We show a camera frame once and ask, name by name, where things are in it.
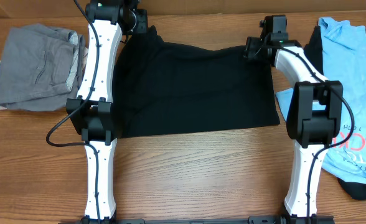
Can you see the light blue printed t-shirt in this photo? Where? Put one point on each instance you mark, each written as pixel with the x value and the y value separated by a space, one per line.
pixel 344 59

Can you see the black garment under pile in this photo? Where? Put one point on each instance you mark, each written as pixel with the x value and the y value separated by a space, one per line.
pixel 313 49

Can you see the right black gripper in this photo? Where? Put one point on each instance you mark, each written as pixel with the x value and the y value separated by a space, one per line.
pixel 249 47

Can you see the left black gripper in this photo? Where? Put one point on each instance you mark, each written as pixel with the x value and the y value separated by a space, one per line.
pixel 141 26

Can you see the folded grey trousers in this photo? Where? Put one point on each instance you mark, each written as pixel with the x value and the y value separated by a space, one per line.
pixel 40 67

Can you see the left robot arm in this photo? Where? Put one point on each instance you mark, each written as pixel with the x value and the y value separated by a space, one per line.
pixel 110 23

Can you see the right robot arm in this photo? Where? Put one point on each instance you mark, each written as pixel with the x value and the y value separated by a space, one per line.
pixel 313 119

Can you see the black t-shirt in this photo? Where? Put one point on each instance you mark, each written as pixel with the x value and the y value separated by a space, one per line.
pixel 166 88

